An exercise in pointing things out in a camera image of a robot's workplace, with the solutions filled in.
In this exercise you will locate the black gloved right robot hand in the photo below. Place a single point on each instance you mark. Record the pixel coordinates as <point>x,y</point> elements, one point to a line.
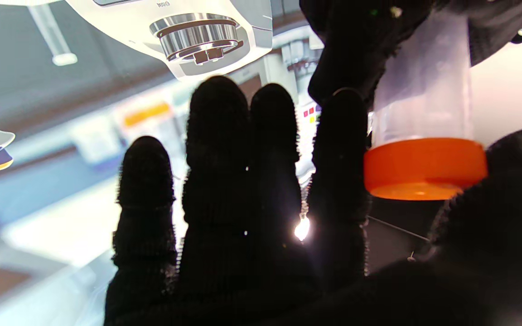
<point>492,249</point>

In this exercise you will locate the clear plastic test tube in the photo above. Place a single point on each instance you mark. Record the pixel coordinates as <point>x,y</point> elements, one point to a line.
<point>424,86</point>

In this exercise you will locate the orange tube cap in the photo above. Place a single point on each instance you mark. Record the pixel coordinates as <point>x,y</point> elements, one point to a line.
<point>424,167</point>

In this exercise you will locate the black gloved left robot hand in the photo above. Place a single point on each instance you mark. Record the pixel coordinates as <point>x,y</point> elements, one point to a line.
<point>347,50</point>

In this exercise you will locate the printed laboratory backdrop banner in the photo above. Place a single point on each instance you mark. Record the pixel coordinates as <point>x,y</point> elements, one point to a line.
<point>61,113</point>

